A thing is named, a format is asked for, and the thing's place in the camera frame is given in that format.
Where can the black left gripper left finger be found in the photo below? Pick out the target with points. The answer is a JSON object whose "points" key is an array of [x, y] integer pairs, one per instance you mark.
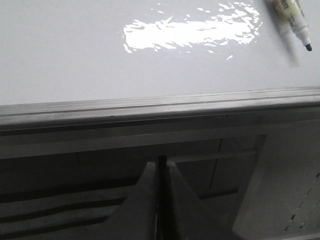
{"points": [[135, 219]]}

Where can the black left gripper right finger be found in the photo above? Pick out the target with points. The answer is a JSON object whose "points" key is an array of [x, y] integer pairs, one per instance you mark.
{"points": [[185, 216]]}

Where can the white whiteboard marker with tape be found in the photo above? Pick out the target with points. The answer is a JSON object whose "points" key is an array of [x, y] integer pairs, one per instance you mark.
{"points": [[289, 20]]}

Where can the large white whiteboard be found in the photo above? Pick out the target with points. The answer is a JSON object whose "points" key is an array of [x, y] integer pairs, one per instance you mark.
{"points": [[78, 62]]}

